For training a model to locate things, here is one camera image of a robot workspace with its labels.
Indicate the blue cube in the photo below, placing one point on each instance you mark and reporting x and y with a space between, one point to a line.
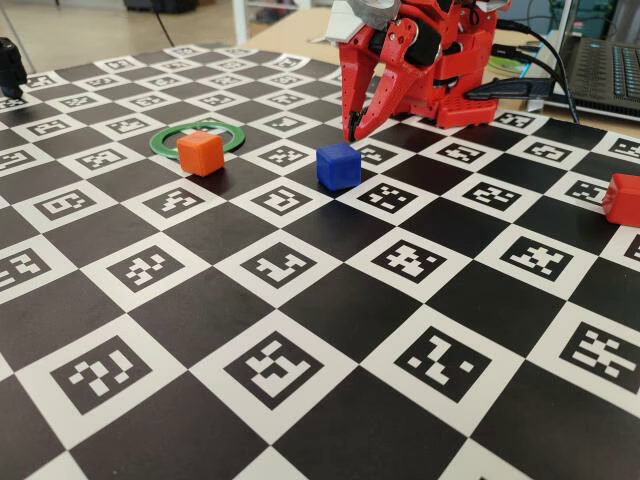
337 167

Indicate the black white marker checkerboard mat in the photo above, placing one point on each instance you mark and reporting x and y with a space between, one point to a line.
320 310

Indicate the white vertical post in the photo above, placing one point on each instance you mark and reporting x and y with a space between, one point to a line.
240 22

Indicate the green round disc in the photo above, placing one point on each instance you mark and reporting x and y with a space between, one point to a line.
507 64

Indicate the black laptop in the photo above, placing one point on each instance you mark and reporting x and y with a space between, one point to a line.
600 70

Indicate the black camera stand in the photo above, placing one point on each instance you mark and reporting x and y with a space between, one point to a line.
11 70

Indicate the orange cube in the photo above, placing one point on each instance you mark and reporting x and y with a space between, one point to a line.
200 152

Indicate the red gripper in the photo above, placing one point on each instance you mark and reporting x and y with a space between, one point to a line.
400 42

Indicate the black chair base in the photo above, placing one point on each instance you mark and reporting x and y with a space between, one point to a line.
160 5

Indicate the red cube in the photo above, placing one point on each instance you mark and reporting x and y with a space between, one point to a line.
625 202

